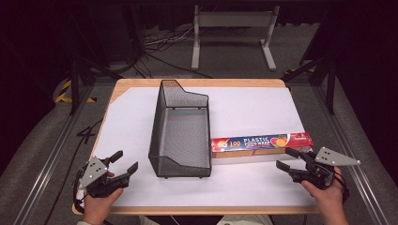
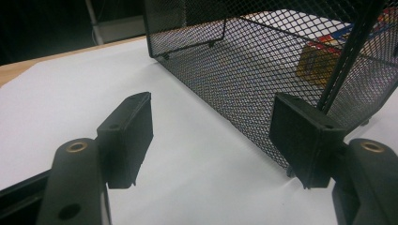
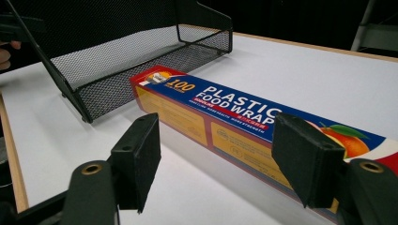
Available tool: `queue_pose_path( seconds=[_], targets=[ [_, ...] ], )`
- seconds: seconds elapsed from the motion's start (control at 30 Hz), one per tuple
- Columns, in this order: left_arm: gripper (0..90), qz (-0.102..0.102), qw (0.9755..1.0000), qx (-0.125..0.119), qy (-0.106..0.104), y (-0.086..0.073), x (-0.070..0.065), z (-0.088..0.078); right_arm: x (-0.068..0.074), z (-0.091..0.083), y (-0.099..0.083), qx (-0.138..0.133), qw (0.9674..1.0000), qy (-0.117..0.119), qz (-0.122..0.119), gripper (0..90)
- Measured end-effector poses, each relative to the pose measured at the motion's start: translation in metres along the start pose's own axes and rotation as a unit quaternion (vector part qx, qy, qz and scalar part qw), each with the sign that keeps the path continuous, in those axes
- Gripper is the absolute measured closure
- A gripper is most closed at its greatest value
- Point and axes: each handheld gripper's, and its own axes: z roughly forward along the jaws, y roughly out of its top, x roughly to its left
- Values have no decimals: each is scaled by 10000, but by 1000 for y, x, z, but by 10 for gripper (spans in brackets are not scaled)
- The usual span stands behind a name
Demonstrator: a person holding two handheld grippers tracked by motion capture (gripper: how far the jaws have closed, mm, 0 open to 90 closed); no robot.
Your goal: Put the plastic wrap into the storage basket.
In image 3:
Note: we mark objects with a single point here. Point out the dark curtain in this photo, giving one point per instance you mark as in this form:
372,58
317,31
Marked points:
291,18

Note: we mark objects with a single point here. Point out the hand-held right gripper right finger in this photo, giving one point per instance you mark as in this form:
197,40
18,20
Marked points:
306,159

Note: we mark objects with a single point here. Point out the black mesh tray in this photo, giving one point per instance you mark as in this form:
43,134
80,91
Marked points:
125,90

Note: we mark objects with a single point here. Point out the blue plastic wrap box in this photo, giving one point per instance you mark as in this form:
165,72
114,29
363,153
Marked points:
231,103

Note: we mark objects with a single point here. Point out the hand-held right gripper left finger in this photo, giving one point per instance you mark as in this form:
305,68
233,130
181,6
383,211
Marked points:
136,162

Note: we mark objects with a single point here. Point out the grey metal stand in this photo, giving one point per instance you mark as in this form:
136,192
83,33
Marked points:
375,37

